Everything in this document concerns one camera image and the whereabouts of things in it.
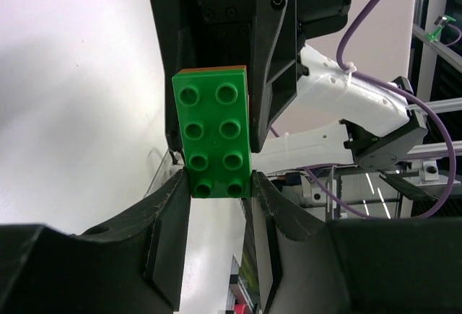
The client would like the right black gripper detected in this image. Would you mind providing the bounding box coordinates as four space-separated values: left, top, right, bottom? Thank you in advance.
150 0 352 154

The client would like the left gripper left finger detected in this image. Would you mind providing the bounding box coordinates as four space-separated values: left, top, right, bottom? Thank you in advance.
1 170 191 313

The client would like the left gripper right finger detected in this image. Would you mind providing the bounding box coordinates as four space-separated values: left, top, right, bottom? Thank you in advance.
252 172 461 313

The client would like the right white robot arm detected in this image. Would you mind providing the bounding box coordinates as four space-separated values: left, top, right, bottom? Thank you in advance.
150 0 427 183

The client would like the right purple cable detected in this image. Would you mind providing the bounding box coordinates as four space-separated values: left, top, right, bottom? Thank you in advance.
270 0 458 219

